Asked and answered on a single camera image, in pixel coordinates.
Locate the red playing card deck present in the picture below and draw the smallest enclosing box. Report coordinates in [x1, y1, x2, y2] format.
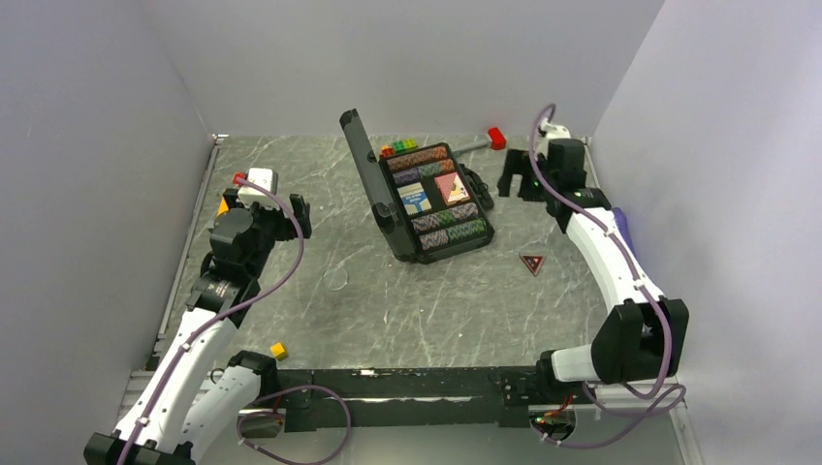
[434, 171, 472, 206]

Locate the clear round plastic disc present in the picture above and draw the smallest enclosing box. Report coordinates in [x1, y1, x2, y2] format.
[322, 265, 349, 292]

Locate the red triangular dealer button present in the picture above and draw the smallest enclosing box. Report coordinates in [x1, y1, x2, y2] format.
[519, 254, 546, 277]

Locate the blue texas holdem card deck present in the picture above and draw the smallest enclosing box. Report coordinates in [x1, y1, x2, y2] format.
[397, 182, 431, 216]

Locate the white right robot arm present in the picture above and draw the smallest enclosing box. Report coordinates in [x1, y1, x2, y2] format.
[497, 139, 689, 403]

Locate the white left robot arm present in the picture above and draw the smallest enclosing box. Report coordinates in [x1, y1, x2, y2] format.
[83, 189, 312, 464]

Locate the red headed toy hammer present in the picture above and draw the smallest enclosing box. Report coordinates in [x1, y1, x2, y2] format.
[452, 127, 508, 156]

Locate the yellow orange duplo brick tower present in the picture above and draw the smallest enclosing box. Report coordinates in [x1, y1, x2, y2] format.
[215, 198, 230, 218]

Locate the blue green purple chip row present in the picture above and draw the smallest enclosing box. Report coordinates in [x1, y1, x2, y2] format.
[411, 202, 479, 233]

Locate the purple green orange chip row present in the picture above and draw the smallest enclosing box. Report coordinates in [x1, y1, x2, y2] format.
[393, 159, 455, 187]

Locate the black poker chip case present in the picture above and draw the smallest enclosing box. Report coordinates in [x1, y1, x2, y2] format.
[339, 108, 495, 264]

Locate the purple cylindrical flashlight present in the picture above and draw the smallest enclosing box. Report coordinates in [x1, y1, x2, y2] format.
[612, 207, 636, 254]

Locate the pink green chip row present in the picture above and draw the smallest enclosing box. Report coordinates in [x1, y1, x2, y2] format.
[419, 219, 489, 251]

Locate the orange black chip row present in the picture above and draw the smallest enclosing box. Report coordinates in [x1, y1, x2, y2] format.
[386, 145, 449, 172]

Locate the small yellow cube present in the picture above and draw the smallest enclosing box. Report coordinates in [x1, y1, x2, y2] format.
[269, 342, 289, 361]

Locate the colourful toy brick stack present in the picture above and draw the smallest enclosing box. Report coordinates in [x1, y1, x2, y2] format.
[380, 139, 418, 159]

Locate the black base crossbar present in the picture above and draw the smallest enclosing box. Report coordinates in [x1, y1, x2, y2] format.
[272, 365, 598, 432]

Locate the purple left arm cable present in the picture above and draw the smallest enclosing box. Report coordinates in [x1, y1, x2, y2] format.
[113, 178, 353, 465]

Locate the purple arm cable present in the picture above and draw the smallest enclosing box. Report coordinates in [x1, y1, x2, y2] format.
[113, 178, 353, 465]
[528, 104, 687, 450]

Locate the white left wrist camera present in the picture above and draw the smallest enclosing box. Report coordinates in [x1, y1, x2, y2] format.
[233, 168, 278, 209]

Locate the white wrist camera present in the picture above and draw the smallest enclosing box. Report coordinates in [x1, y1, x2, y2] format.
[533, 117, 572, 156]
[233, 168, 278, 209]

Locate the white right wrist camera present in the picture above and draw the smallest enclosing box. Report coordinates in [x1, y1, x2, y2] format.
[533, 117, 572, 156]

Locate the aluminium frame rail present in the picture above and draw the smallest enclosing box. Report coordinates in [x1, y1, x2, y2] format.
[119, 369, 170, 416]

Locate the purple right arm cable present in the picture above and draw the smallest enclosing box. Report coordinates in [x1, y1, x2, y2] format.
[528, 104, 687, 450]

